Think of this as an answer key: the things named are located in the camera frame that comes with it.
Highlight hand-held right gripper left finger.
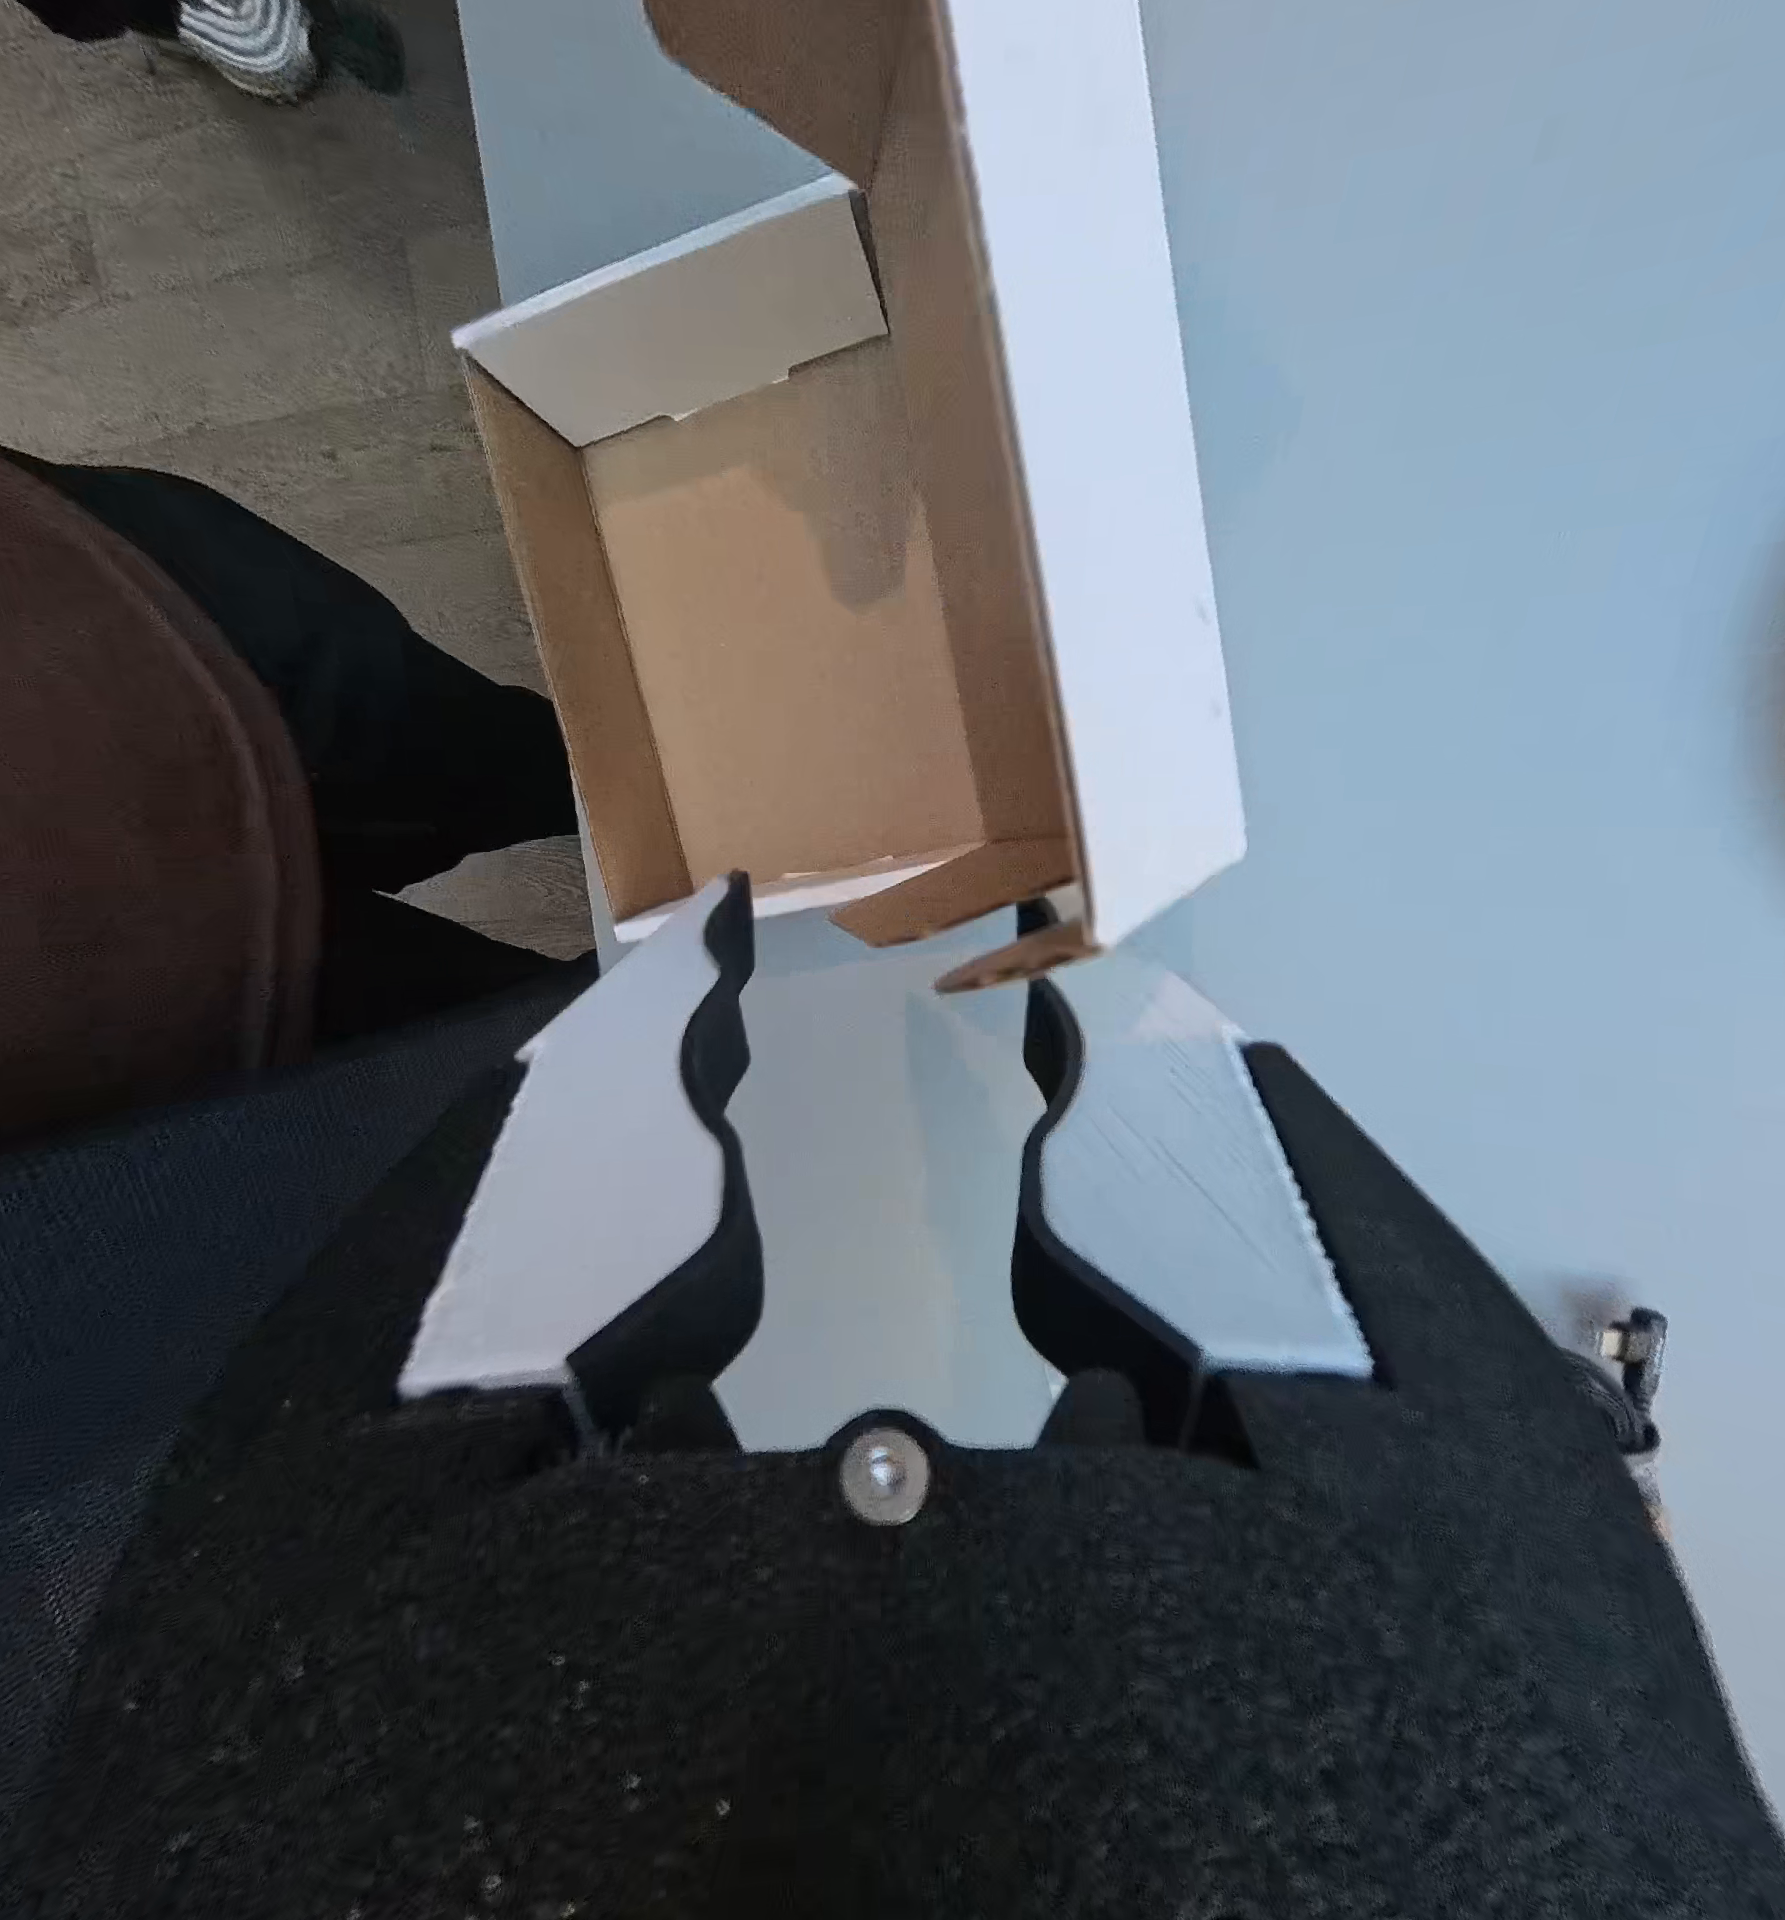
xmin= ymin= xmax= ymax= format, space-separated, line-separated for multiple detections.
xmin=400 ymin=873 xmax=765 ymax=1401

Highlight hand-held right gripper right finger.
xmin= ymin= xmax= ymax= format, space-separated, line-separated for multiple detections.
xmin=1012 ymin=947 xmax=1378 ymax=1398

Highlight small white cardboard box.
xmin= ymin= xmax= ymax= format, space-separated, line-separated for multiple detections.
xmin=453 ymin=0 xmax=1249 ymax=995

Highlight grey desk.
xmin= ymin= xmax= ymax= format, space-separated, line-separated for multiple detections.
xmin=449 ymin=0 xmax=1785 ymax=1920

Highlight person's dark trousered leg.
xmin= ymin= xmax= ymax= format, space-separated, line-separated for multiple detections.
xmin=24 ymin=457 xmax=600 ymax=1036

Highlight black cable bundle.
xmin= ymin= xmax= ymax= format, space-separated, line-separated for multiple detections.
xmin=1559 ymin=1297 xmax=1676 ymax=1463

